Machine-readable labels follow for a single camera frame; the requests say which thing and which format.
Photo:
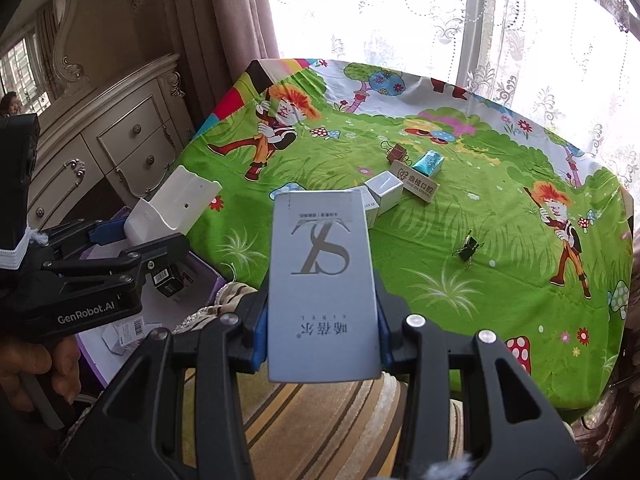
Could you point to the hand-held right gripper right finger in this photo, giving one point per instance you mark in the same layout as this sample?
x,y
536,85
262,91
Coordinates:
x,y
384,335

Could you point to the silver box with emblem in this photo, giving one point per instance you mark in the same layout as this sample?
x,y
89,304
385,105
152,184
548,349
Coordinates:
x,y
320,285

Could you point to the white label box red logo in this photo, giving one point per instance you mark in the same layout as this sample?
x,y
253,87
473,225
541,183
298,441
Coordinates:
x,y
415,182

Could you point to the white carton with barcode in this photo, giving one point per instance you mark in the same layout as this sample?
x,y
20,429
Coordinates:
x,y
122,335

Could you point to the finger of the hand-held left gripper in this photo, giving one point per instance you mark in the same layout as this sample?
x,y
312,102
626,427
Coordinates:
x,y
107,232
165,250

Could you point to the white lace curtain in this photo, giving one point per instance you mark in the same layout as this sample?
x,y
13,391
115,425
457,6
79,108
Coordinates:
x,y
400,10

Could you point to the black box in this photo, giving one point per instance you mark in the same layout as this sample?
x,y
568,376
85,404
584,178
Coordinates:
x,y
170,282

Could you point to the white plastic holder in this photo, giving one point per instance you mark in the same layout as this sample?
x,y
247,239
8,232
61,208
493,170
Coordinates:
x,y
175,200

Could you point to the black binder clip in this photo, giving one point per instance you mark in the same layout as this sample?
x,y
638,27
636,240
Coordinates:
x,y
468,250

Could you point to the white square carton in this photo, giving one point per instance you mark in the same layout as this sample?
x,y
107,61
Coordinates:
x,y
371,214

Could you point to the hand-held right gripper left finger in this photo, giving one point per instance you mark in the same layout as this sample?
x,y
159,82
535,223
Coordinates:
x,y
260,330

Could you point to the brown curtain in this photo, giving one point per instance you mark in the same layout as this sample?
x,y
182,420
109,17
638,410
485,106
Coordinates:
x,y
215,20

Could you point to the person's left hand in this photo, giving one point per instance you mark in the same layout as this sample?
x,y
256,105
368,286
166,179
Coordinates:
x,y
55,367

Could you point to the teal foil packet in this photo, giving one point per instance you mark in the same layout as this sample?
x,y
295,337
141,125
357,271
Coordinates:
x,y
429,162

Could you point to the green cartoon printed tablecloth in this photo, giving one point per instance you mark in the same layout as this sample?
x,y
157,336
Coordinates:
x,y
450,310

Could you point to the ornate framed mirror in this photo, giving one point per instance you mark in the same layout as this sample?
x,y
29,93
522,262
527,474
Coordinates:
x,y
65,60

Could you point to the cream carved dresser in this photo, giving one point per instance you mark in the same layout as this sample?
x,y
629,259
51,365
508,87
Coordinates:
x,y
125,130

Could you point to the purple and white storage box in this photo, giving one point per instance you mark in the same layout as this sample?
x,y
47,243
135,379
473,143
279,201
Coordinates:
x,y
200,295

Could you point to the striped beige cloth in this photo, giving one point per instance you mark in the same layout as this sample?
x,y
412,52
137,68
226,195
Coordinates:
x,y
325,425

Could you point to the brown binder clip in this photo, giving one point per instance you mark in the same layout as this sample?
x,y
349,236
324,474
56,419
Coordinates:
x,y
399,152

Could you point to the small white box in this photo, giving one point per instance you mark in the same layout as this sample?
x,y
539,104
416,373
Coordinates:
x,y
385,187

